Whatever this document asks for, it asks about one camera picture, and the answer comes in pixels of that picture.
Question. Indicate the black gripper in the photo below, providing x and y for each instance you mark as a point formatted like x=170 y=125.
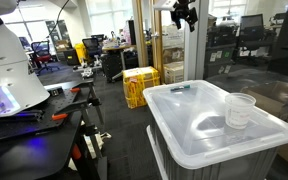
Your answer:
x=183 y=11

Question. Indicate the green marker pen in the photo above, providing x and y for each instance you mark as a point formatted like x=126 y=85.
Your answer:
x=180 y=88

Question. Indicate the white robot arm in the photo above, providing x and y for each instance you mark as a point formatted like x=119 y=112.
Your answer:
x=20 y=89

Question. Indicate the cardboard box by door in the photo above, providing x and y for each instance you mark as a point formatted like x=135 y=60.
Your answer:
x=174 y=72

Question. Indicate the black office chair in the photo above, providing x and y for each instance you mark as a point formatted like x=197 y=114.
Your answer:
x=252 y=35

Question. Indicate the yellow crate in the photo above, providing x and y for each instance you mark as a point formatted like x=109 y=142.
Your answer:
x=135 y=81

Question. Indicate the clear plastic bin lid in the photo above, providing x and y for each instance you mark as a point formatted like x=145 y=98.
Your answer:
x=192 y=122

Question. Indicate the blue mesh office chair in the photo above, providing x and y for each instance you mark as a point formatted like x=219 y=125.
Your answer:
x=92 y=47

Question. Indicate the clear plastic cup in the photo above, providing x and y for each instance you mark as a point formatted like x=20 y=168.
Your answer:
x=238 y=108

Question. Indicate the red office chair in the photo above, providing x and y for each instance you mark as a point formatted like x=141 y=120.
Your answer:
x=41 y=55

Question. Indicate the grey storage bin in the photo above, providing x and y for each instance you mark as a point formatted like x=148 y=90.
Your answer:
x=254 y=166

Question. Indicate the black work table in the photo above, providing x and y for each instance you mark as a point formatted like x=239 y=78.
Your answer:
x=44 y=155

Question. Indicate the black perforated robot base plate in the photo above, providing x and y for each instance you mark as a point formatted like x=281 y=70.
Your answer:
x=36 y=120

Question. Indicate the orange handled clamp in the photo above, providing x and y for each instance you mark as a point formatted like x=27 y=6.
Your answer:
x=59 y=117

